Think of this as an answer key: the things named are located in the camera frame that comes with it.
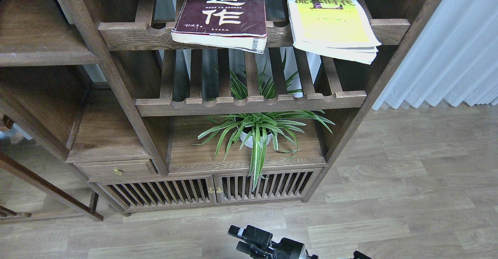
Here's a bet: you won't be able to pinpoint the brass drawer knob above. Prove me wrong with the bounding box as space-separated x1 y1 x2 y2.
113 167 123 176

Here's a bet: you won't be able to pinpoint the maroon book white characters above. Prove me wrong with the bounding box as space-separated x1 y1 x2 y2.
171 0 268 54

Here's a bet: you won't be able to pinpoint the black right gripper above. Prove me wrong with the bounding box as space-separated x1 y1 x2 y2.
228 225 308 259

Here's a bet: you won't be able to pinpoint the green spider plant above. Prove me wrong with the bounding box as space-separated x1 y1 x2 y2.
193 49 335 191

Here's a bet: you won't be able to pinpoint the white plant pot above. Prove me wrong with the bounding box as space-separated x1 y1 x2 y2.
240 129 273 149

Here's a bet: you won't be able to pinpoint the yellow green cover book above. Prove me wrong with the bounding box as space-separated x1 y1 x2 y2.
288 0 381 65

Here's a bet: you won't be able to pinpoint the white pleated curtain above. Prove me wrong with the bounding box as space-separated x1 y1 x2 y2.
372 0 498 110

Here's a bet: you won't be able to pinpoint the left slatted cabinet door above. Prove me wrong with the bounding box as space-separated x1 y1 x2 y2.
97 175 217 213

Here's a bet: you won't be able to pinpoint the wooden drawer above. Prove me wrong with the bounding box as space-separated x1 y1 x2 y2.
74 159 157 181

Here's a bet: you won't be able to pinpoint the right slatted cabinet door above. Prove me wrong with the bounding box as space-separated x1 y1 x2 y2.
214 168 322 204

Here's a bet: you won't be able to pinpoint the slatted cabinet door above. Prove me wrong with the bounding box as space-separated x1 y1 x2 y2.
97 175 217 213
214 168 322 204

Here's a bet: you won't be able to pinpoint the dark wooden bookshelf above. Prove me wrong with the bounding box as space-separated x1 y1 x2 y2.
1 0 441 215

